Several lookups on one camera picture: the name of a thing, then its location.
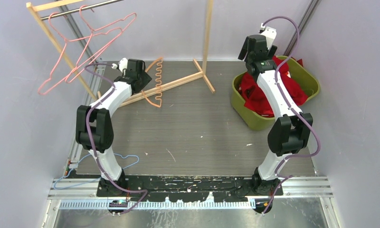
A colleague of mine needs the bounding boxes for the wooden hanger with metal hook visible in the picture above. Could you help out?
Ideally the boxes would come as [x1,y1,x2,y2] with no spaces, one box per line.
[141,57,163,108]

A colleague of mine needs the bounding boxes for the red garment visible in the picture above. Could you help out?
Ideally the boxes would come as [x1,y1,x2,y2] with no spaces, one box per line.
[238,63,308,118]

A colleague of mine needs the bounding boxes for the pink hanger with poppy skirt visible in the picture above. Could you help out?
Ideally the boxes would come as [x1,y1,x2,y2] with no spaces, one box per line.
[66,4,138,84]

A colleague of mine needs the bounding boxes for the pink wire hanger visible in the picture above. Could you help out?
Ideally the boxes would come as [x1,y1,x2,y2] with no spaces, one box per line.
[38,13,127,96]

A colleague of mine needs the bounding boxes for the blue wire hanger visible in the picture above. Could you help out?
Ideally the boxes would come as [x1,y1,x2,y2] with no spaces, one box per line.
[52,153,140,190]

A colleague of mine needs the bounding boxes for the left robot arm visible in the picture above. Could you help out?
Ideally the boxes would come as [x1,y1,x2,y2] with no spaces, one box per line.
[76,58,152,196]

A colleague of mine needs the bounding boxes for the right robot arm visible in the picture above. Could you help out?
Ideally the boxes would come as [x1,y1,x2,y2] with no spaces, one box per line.
[238,34,313,195]

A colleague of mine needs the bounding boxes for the crumpled red cloth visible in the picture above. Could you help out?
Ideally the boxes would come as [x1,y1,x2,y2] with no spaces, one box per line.
[297,59,304,67]

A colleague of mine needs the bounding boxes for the green plastic laundry basket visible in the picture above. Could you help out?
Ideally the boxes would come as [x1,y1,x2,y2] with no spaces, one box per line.
[230,58,321,131]

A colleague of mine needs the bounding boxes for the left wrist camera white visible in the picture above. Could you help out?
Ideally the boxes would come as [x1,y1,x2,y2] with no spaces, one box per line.
[111,57,128,76]

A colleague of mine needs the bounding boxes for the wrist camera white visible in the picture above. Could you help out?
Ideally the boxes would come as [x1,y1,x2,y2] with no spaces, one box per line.
[259,23,277,44]
[111,57,128,76]

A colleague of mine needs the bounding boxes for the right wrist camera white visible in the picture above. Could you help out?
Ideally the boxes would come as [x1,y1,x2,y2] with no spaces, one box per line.
[259,23,277,44]

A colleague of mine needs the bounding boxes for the aluminium corner rail right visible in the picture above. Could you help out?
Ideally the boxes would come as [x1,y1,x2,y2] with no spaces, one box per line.
[284,0,322,56]

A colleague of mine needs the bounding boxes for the metal clothes rail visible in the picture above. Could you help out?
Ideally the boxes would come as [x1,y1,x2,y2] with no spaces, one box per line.
[40,0,123,21]

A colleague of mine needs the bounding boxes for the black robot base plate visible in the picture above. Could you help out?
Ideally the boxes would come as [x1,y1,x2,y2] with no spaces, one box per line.
[96,175,283,203]

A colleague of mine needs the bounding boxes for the aluminium floor rail front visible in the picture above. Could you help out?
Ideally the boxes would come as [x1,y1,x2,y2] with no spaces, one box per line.
[47,177,333,210]

